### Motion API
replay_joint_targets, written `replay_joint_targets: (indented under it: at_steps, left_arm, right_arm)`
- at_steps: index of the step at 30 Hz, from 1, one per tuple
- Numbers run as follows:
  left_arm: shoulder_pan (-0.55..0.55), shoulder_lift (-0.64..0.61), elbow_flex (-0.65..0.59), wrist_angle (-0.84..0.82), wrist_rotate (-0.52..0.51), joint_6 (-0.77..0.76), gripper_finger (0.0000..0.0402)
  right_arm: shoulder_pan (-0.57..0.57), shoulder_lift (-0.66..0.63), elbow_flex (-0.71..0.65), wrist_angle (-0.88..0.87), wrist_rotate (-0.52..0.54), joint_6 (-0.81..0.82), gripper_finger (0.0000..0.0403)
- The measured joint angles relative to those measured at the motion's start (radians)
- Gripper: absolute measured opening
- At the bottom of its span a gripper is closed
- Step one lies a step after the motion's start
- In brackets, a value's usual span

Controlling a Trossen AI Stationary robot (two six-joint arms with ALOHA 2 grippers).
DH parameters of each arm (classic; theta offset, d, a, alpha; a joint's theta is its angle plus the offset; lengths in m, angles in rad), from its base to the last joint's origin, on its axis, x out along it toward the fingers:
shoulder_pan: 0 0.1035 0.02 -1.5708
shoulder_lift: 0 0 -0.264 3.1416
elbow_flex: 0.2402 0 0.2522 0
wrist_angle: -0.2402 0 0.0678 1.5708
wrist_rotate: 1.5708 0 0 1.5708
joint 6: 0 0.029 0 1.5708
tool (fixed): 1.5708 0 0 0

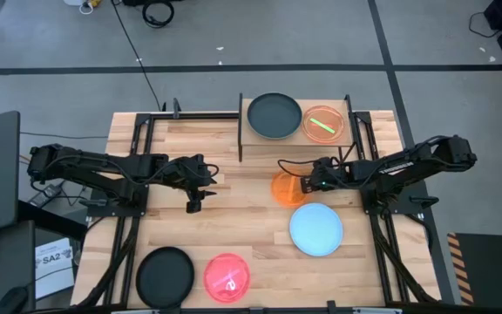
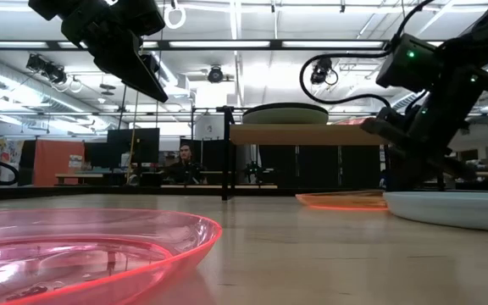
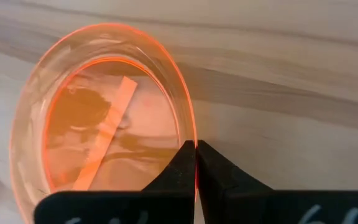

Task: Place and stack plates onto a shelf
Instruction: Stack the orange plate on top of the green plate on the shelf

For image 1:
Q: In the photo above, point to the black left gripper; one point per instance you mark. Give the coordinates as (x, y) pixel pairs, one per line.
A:
(192, 172)

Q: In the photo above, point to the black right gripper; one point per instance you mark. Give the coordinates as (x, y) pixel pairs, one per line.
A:
(334, 174)

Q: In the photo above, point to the orange translucent plate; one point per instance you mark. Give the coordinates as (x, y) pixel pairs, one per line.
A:
(286, 192)

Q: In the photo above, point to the light blue plate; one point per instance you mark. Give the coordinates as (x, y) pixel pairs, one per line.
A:
(316, 229)

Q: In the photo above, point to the green translucent plate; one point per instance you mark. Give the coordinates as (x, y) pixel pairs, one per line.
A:
(323, 125)

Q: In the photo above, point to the black plate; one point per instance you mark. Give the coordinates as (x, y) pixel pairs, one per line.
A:
(165, 279)
(273, 115)

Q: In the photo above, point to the red translucent plate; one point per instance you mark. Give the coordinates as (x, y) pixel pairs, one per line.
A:
(227, 279)

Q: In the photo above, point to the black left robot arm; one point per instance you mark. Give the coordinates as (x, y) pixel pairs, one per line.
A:
(81, 162)

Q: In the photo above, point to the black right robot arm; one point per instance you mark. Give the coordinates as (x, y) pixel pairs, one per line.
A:
(408, 168)

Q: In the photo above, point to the black power adapter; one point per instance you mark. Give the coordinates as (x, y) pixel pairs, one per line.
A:
(45, 195)

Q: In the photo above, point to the white printed paper sheet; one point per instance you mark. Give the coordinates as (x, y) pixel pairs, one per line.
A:
(54, 268)

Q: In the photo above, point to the black mat with striped edge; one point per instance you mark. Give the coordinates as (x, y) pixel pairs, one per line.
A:
(495, 270)

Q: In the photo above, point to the black chair part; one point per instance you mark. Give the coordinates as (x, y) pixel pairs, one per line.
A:
(11, 301)

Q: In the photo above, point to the white power strip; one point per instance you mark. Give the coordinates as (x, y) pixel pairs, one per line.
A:
(74, 2)

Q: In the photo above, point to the wooden shelf with black frame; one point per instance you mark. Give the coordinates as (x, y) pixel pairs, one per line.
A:
(294, 141)

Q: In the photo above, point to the black aluminium table frame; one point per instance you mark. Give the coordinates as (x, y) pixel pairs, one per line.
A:
(143, 118)

